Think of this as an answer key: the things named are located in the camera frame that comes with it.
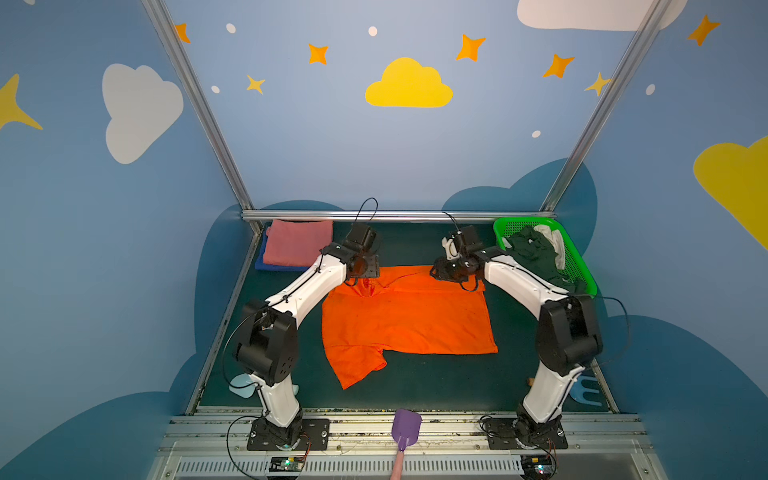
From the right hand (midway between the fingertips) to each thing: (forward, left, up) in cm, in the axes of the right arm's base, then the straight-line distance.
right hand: (439, 270), depth 93 cm
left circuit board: (-52, +39, -12) cm, 66 cm away
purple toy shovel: (-43, +9, -11) cm, 46 cm away
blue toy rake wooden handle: (-31, -37, -11) cm, 50 cm away
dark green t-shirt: (+20, -35, -9) cm, 41 cm away
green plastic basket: (+8, -48, -6) cm, 49 cm away
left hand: (-2, +22, +3) cm, 22 cm away
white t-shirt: (+20, -46, -8) cm, 51 cm away
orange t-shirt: (-8, +9, -13) cm, 18 cm away
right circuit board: (-49, -23, -13) cm, 55 cm away
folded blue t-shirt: (+5, +63, -7) cm, 63 cm away
